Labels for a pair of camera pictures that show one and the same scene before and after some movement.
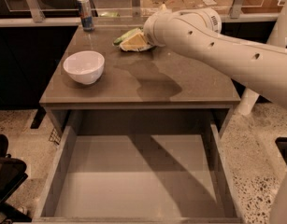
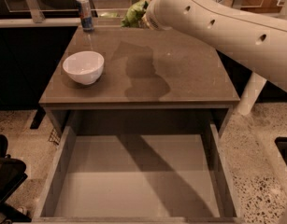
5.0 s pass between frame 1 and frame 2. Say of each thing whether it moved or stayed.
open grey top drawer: stayed
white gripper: moved
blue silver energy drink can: stayed
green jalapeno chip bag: moved
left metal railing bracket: stayed
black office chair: stayed
